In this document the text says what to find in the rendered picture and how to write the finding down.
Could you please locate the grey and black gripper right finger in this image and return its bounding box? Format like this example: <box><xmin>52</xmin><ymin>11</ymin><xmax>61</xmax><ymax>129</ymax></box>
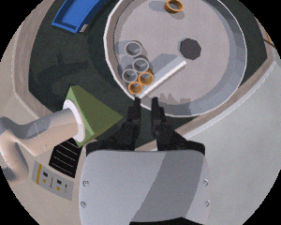
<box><xmin>151</xmin><ymin>97</ymin><xmax>205</xmax><ymax>156</ymax></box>

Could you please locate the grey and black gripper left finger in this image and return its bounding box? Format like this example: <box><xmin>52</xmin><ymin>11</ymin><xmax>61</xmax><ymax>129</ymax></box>
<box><xmin>86</xmin><ymin>97</ymin><xmax>141</xmax><ymax>156</ymax></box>

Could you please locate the bronze bushing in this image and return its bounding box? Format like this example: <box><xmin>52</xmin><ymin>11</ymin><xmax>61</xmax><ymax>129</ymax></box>
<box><xmin>128</xmin><ymin>76</ymin><xmax>143</xmax><ymax>94</ymax></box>
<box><xmin>139</xmin><ymin>68</ymin><xmax>154</xmax><ymax>85</ymax></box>
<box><xmin>164</xmin><ymin>0</ymin><xmax>184</xmax><ymax>14</ymax></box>

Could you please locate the grey metal bushing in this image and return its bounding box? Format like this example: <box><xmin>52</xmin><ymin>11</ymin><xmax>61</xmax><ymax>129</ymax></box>
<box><xmin>132</xmin><ymin>55</ymin><xmax>149</xmax><ymax>73</ymax></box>
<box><xmin>125</xmin><ymin>40</ymin><xmax>142</xmax><ymax>57</ymax></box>
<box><xmin>122</xmin><ymin>65</ymin><xmax>138</xmax><ymax>83</ymax></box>

